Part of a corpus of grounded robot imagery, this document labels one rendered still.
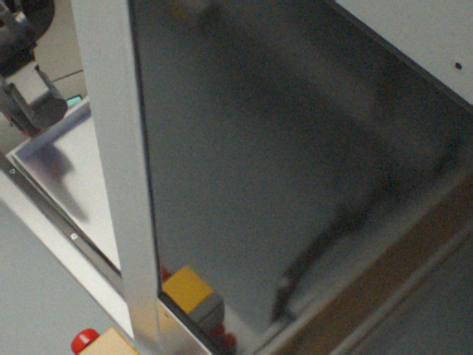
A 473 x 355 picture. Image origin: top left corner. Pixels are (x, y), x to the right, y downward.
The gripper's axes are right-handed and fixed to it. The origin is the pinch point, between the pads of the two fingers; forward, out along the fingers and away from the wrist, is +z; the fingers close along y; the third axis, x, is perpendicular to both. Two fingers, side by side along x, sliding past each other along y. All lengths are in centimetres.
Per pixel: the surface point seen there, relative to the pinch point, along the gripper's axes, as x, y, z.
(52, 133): 2.3, 1.0, 0.9
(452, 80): -12, 67, -90
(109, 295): -8.5, 28.1, 3.0
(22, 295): -6, -22, 91
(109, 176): -12, 40, -49
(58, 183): -2.3, 8.2, 2.6
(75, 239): -7.0, 18.6, 0.9
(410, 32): -12, 65, -91
